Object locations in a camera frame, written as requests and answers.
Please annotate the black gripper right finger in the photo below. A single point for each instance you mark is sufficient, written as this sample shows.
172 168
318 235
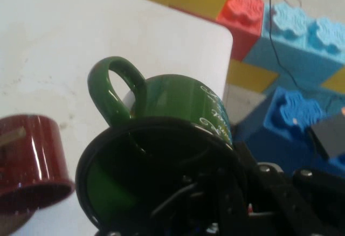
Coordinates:
269 206

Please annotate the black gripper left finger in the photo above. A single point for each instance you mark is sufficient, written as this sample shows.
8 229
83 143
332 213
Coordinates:
215 206

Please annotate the green mug with white script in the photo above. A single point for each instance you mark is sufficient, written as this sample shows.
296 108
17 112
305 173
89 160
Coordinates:
172 98

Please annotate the dark grey box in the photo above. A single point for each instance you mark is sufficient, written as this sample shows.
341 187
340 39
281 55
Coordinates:
331 133

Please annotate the light blue giant building block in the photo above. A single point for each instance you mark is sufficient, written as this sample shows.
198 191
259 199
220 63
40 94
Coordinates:
296 55

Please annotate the red giant building block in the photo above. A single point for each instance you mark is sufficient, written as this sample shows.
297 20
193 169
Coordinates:
242 36

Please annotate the red mug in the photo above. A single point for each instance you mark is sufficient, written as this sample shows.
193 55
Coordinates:
32 160

